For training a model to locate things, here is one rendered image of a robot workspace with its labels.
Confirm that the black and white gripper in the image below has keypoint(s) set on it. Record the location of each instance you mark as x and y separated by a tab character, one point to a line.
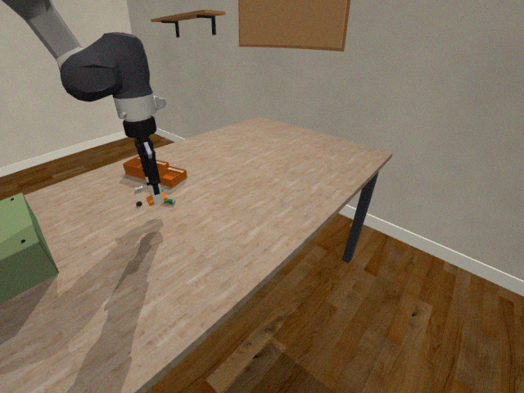
141	130

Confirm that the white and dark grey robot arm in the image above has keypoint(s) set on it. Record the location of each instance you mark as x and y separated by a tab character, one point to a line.
116	64

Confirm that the orange three-bin rack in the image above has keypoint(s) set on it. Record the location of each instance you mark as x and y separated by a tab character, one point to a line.
167	173

